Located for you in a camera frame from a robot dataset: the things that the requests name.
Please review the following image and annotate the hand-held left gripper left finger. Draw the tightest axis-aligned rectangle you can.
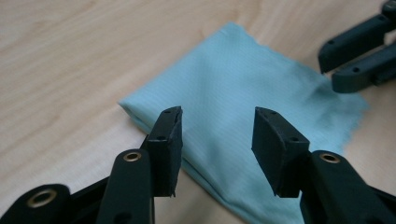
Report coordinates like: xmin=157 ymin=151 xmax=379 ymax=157
xmin=141 ymin=105 xmax=184 ymax=199

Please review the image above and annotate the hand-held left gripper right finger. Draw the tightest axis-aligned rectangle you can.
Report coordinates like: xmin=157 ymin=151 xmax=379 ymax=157
xmin=250 ymin=105 xmax=312 ymax=199

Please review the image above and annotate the light blue cloth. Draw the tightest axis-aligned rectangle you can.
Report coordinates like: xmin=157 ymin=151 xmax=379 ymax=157
xmin=118 ymin=21 xmax=371 ymax=224

